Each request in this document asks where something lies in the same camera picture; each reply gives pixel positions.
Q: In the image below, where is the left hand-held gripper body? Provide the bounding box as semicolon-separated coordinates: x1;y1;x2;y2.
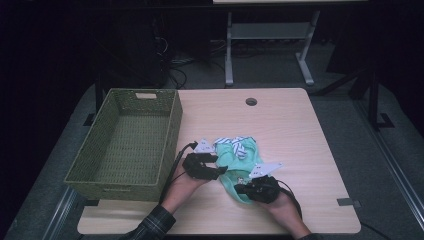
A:
181;138;216;181

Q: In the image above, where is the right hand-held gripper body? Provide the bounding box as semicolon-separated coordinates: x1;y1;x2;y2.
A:
248;162;285;204

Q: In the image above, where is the mint green garment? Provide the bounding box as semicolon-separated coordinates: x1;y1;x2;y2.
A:
213;135;264;205

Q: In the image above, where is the green woven basket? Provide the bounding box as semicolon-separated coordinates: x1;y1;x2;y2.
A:
63;87;184;203

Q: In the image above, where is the person's left hand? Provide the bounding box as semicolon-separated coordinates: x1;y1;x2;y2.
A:
161;164;208;215

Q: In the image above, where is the person's right hand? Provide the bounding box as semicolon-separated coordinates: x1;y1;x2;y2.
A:
257;192;311;239

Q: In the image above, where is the black metal stand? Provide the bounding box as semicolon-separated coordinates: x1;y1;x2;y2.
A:
348;64;396;132

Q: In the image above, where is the left hand-held gripper black cable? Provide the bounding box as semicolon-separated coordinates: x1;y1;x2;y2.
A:
158;141;199;205

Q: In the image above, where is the hand-held gripper black cable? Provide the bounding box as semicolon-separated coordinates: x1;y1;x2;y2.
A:
276;179;304;221
158;141;199;205

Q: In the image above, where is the right hand-held gripper black cable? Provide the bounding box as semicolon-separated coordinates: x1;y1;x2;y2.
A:
276;179;304;221

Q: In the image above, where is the grey table edge bracket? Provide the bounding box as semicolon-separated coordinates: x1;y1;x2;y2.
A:
336;197;363;209

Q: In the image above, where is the tangle of floor cables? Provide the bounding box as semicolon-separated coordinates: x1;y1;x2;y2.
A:
153;19;231;90

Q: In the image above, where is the thin black floor cable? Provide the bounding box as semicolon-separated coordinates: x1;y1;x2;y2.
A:
360;221;392;240

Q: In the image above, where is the metal floor rail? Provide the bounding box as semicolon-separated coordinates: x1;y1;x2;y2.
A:
353;98;424;233
41;186;81;240

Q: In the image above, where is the grey metal desk frame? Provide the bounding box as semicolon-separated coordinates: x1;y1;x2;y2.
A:
213;0;368;88

